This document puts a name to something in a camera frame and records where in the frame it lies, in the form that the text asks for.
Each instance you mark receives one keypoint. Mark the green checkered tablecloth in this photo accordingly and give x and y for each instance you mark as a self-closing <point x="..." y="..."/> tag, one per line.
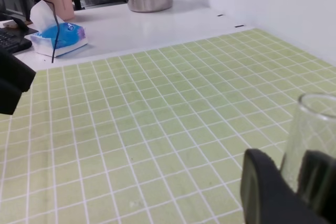
<point x="152" y="137"/>

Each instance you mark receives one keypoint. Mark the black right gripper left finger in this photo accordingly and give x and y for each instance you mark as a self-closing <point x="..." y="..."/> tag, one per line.
<point x="266" y="197"/>

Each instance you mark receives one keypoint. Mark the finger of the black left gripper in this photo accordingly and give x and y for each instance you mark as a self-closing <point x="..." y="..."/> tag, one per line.
<point x="16" y="78"/>

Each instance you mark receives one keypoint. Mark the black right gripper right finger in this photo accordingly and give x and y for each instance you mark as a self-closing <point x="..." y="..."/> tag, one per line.
<point x="316" y="183"/>

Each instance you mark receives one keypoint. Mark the black keyboard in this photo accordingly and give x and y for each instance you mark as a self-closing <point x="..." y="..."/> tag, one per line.
<point x="13" y="40"/>

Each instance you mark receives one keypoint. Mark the clear glass test tube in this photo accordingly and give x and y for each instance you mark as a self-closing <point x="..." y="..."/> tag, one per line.
<point x="312" y="128"/>

